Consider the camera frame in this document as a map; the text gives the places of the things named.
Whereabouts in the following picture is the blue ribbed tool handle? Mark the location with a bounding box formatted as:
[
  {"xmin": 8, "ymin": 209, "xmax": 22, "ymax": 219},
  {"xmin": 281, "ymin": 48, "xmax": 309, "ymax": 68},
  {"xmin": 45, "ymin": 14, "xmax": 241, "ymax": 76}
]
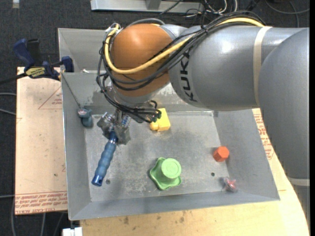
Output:
[{"xmin": 91, "ymin": 131, "xmax": 119, "ymax": 187}]

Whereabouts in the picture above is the dark teal toy figure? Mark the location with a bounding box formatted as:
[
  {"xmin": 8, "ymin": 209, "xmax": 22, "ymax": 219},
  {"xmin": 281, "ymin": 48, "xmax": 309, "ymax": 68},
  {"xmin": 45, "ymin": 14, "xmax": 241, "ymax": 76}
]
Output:
[{"xmin": 77, "ymin": 108, "xmax": 94, "ymax": 128}]

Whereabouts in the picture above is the grey metal bin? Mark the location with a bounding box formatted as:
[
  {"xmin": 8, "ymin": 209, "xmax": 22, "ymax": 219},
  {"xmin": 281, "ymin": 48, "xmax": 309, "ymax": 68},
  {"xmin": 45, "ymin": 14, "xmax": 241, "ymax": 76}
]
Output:
[{"xmin": 58, "ymin": 28, "xmax": 281, "ymax": 221}]

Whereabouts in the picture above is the yellow toy block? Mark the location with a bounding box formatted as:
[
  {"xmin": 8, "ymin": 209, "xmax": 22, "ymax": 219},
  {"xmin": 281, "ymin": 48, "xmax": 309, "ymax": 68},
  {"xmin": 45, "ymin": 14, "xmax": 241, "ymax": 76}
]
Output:
[{"xmin": 149, "ymin": 108, "xmax": 171, "ymax": 133}]

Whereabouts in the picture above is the green toy cup wavy base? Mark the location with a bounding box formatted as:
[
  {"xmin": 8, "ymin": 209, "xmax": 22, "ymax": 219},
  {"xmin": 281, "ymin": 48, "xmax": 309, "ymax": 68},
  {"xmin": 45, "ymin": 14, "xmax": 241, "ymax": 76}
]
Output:
[{"xmin": 149, "ymin": 156, "xmax": 183, "ymax": 191}]

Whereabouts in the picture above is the brown cardboard board red print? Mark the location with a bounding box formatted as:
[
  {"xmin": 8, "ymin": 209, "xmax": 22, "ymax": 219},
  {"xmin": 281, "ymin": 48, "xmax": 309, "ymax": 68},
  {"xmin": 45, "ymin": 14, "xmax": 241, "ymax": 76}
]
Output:
[{"xmin": 14, "ymin": 66, "xmax": 287, "ymax": 216}]

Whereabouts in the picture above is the orange hexagonal block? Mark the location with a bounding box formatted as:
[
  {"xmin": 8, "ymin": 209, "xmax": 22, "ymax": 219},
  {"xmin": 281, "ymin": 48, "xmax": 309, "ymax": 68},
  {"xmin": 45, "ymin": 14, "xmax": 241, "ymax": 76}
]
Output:
[{"xmin": 212, "ymin": 146, "xmax": 230, "ymax": 163}]

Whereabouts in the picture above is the small red clear round piece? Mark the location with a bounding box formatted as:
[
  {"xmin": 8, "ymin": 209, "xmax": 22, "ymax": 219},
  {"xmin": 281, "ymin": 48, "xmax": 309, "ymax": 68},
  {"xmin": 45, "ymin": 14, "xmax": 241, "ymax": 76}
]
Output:
[{"xmin": 223, "ymin": 177, "xmax": 238, "ymax": 193}]

